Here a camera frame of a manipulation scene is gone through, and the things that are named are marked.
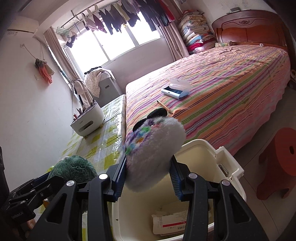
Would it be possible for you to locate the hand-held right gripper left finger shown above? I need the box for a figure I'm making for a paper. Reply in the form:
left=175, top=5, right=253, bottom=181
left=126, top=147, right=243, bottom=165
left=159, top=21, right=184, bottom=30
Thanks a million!
left=28, top=156, right=127, bottom=241

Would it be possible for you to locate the wall air conditioner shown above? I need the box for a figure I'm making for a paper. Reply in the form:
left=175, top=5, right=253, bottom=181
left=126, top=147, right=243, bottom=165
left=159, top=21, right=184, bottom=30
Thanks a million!
left=7, top=17, right=40, bottom=35

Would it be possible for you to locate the white plastic bin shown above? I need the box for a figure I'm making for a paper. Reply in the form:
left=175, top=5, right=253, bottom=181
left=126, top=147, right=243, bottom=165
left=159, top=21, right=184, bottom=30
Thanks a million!
left=111, top=138, right=247, bottom=241

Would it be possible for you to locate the white carton with red stripe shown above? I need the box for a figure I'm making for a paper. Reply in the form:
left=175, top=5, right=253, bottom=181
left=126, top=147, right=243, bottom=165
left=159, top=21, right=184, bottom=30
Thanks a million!
left=151, top=210, right=189, bottom=235

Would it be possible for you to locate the white desk organizer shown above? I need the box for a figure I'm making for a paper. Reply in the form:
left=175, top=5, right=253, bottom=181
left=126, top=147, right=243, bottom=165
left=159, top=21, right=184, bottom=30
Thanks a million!
left=70, top=102, right=104, bottom=137

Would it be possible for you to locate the red plastic stool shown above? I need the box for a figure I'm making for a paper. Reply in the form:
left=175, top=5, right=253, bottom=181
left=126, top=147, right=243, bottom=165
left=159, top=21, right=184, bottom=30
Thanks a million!
left=256, top=127, right=296, bottom=200

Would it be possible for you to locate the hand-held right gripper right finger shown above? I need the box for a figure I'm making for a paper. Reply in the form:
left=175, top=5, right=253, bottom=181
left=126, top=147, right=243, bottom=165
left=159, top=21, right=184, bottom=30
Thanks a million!
left=169, top=155, right=270, bottom=241

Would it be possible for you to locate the white and blue case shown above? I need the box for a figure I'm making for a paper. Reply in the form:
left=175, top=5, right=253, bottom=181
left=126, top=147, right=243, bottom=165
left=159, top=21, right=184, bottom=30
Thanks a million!
left=161, top=77, right=191, bottom=100

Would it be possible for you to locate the wooden headboard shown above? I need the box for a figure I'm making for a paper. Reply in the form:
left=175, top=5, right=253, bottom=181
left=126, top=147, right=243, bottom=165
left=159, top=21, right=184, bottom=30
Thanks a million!
left=211, top=10, right=288, bottom=50

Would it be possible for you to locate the green clothes peg rack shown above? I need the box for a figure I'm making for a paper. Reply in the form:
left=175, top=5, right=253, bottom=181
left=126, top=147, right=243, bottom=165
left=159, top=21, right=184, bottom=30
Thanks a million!
left=56, top=26, right=70, bottom=37

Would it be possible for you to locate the bed with striped sheet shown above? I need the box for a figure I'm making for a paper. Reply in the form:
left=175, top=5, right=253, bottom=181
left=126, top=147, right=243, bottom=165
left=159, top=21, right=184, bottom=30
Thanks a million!
left=125, top=44, right=292, bottom=156

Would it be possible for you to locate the beige curtain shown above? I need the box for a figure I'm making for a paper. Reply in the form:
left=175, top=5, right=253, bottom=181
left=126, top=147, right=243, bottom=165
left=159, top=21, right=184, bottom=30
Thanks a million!
left=44, top=27, right=81, bottom=88
left=162, top=22, right=190, bottom=62

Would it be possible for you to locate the fluffy white plush toy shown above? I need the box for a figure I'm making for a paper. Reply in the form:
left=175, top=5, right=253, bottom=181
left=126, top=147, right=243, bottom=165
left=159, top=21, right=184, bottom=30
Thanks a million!
left=122, top=108, right=186, bottom=193

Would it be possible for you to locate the green plush toy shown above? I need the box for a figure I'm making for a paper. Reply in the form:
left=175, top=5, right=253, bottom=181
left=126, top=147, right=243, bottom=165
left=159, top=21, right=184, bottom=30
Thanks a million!
left=47, top=155, right=99, bottom=186

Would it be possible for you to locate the stack of folded quilts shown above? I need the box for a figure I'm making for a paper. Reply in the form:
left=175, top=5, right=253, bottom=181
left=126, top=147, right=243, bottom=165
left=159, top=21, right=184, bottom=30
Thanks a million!
left=177, top=9, right=215, bottom=55

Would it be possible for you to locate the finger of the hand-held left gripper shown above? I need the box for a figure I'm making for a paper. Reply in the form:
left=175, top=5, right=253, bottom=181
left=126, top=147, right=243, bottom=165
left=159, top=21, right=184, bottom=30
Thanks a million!
left=14, top=176, right=65, bottom=210
left=10, top=173, right=56, bottom=197

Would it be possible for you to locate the yellow pencil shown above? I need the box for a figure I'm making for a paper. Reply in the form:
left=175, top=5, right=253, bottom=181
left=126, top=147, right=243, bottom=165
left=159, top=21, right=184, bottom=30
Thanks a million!
left=157, top=100, right=173, bottom=114

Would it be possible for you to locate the orange hanging cloth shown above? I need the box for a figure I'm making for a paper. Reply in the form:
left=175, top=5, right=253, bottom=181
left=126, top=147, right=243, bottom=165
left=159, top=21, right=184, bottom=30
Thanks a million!
left=35, top=58, right=55, bottom=84

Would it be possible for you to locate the row of hanging clothes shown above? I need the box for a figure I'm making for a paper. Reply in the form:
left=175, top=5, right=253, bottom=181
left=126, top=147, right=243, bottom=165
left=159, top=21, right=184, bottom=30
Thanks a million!
left=81, top=0, right=176, bottom=35

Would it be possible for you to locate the dotted white cloth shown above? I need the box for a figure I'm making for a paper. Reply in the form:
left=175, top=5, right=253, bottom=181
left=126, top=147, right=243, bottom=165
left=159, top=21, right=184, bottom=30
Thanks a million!
left=84, top=68, right=115, bottom=98

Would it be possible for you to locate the bunch of pens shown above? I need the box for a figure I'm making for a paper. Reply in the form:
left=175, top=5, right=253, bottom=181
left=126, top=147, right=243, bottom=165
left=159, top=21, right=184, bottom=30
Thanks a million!
left=73, top=100, right=97, bottom=121

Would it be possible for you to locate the hanging beige garment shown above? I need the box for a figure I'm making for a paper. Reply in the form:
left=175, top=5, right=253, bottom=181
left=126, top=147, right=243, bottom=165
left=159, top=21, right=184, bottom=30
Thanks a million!
left=73, top=79, right=93, bottom=105

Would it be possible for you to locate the yellow checked tablecloth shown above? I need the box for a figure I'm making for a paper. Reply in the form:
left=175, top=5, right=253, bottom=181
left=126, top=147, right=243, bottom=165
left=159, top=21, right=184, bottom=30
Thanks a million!
left=46, top=94, right=127, bottom=241

